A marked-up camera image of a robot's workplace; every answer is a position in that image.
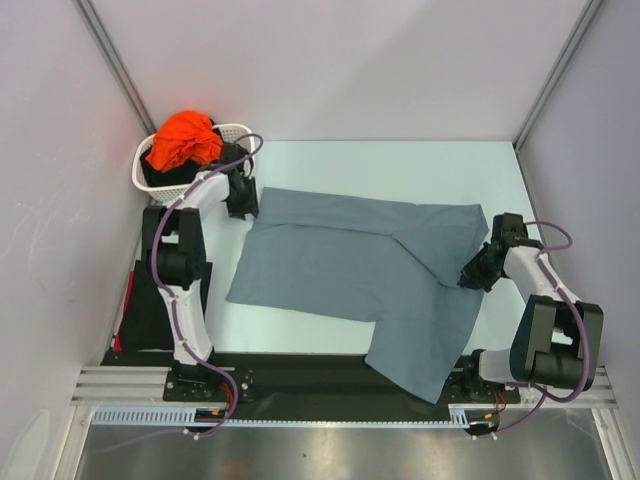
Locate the grey-blue t-shirt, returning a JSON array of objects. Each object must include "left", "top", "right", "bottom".
[{"left": 227, "top": 187, "right": 488, "bottom": 403}]

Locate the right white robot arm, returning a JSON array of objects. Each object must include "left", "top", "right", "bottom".
[{"left": 459, "top": 213, "right": 604, "bottom": 402}]

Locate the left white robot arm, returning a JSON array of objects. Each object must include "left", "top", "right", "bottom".
[{"left": 141, "top": 133, "right": 264, "bottom": 400}]

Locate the black garment in basket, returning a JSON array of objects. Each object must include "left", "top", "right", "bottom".
[{"left": 142, "top": 149, "right": 206, "bottom": 187}]

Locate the white plastic laundry basket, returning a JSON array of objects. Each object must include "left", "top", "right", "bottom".
[{"left": 131, "top": 123, "right": 258, "bottom": 204}]

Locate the orange t-shirt in basket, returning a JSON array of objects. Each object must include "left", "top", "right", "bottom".
[{"left": 147, "top": 110, "right": 224, "bottom": 173}]

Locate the folded black t-shirt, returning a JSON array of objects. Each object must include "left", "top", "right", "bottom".
[{"left": 118, "top": 258, "right": 213, "bottom": 352}]

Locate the red folded garment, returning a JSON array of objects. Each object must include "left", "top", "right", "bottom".
[{"left": 112, "top": 270, "right": 135, "bottom": 353}]

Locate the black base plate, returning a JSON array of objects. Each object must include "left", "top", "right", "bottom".
[{"left": 101, "top": 351, "right": 520, "bottom": 423}]

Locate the white slotted cable duct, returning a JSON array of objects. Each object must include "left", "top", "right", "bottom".
[{"left": 92, "top": 406, "right": 470, "bottom": 430}]

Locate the aluminium front rail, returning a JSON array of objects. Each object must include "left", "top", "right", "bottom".
[{"left": 71, "top": 366, "right": 618, "bottom": 409}]

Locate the left aluminium corner post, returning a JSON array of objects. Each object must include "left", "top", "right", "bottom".
[{"left": 72, "top": 0, "right": 156, "bottom": 134}]

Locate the aluminium corner post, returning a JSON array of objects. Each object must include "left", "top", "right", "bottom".
[
  {"left": 72, "top": 0, "right": 156, "bottom": 134},
  {"left": 513, "top": 0, "right": 607, "bottom": 151}
]

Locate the right aluminium corner post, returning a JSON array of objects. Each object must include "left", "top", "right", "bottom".
[{"left": 513, "top": 0, "right": 607, "bottom": 151}]

